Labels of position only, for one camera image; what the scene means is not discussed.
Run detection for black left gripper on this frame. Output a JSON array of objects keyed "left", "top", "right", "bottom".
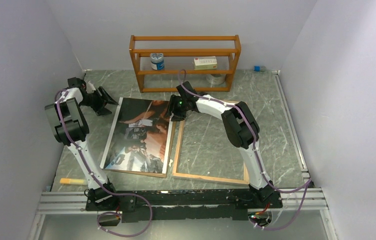
[{"left": 80, "top": 87, "right": 119, "bottom": 117}]

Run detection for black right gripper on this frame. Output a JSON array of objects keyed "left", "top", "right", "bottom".
[{"left": 164, "top": 95, "right": 189, "bottom": 122}]

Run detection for wooden picture frame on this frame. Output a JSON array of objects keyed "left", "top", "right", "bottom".
[{"left": 172, "top": 112, "right": 249, "bottom": 185}]

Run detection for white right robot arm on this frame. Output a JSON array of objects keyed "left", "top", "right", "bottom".
[{"left": 101, "top": 82, "right": 282, "bottom": 208}]

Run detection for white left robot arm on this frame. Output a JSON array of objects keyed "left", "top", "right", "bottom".
[{"left": 45, "top": 77, "right": 119, "bottom": 210}]

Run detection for silver tape roll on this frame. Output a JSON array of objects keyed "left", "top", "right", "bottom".
[{"left": 206, "top": 73, "right": 226, "bottom": 85}]

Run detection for orange wooden shelf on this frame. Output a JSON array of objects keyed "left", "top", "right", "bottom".
[{"left": 129, "top": 35, "right": 242, "bottom": 93}]

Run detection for blue white jar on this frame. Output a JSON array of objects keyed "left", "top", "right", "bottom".
[{"left": 150, "top": 53, "right": 165, "bottom": 71}]

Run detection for white green box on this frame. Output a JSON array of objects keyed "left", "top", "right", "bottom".
[{"left": 193, "top": 56, "right": 217, "bottom": 71}]

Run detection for yellow glue stick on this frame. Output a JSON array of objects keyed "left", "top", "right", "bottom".
[{"left": 60, "top": 178, "right": 88, "bottom": 186}]

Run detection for blue capped bottle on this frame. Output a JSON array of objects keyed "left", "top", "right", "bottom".
[{"left": 253, "top": 65, "right": 267, "bottom": 72}]

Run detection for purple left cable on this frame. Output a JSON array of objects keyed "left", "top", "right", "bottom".
[{"left": 54, "top": 88, "right": 154, "bottom": 238}]

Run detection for purple cable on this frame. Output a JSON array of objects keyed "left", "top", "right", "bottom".
[
  {"left": 54, "top": 88, "right": 154, "bottom": 238},
  {"left": 178, "top": 69, "right": 313, "bottom": 232}
]

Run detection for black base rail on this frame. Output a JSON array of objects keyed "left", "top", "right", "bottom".
[{"left": 85, "top": 188, "right": 283, "bottom": 223}]

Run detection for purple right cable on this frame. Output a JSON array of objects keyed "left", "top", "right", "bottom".
[{"left": 178, "top": 69, "right": 313, "bottom": 232}]

